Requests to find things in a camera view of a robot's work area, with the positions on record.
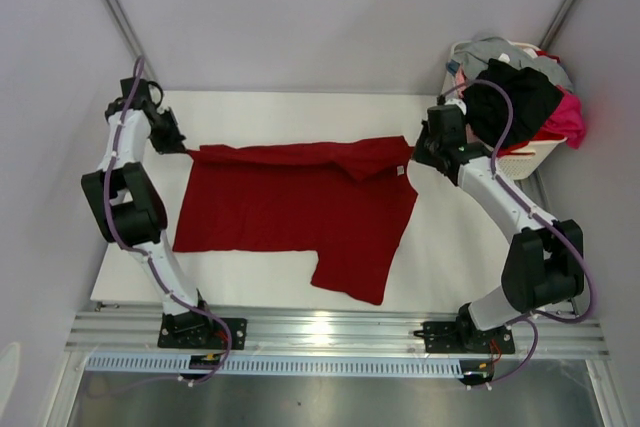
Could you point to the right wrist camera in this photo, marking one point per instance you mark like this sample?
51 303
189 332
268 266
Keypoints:
453 101

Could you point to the grey garment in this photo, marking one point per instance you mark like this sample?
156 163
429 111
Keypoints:
469 58

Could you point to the left aluminium corner post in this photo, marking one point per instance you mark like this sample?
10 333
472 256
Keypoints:
128 35

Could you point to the pink garment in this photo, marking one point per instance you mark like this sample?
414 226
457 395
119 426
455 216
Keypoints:
566 123

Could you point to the slotted cable duct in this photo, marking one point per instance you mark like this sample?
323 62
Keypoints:
237 364

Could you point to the white perforated laundry basket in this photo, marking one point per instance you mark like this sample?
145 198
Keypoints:
518 163

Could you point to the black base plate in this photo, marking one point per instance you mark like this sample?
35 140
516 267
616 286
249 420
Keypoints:
450 337
194 331

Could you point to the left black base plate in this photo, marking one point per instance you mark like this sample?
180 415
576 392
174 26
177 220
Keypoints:
194 331

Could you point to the aluminium mounting rail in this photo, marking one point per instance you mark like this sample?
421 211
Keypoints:
312 332

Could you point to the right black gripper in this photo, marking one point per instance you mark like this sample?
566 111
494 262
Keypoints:
418 153

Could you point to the red t shirt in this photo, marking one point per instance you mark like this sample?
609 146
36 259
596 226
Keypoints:
350 203

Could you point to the black garment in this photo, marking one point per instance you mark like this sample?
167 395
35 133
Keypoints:
502 94

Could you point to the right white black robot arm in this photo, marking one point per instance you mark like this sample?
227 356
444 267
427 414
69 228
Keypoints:
544 263

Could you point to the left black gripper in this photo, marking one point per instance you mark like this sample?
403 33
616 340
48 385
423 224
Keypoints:
174 143

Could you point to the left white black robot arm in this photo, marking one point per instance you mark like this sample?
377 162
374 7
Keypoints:
131 214

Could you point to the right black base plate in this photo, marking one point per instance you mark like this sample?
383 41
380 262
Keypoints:
450 337

